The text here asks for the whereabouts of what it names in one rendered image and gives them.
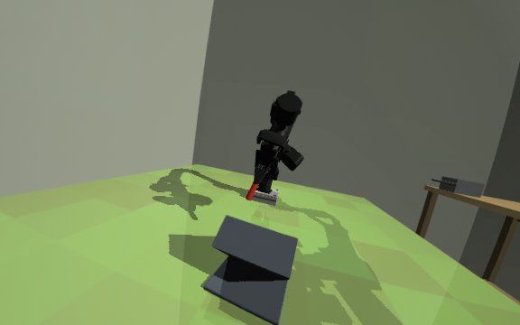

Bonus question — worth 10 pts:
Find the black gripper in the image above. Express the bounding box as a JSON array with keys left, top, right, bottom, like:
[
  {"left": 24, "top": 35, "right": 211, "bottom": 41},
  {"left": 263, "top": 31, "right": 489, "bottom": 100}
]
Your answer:
[{"left": 254, "top": 128, "right": 288, "bottom": 185}]

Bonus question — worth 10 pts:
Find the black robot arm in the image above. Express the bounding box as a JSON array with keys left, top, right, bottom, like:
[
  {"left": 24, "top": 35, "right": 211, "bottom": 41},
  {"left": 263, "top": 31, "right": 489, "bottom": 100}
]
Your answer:
[{"left": 256, "top": 90, "right": 304, "bottom": 194}]

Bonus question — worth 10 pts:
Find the dark grey square panel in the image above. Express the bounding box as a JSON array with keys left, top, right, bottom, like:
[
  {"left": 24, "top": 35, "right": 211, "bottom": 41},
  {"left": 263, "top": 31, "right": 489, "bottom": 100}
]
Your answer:
[{"left": 204, "top": 215, "right": 298, "bottom": 325}]

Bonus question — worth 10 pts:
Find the red peg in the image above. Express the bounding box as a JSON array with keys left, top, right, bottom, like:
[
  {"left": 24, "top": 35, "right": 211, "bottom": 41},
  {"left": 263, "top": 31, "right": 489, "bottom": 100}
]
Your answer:
[{"left": 246, "top": 182, "right": 258, "bottom": 201}]

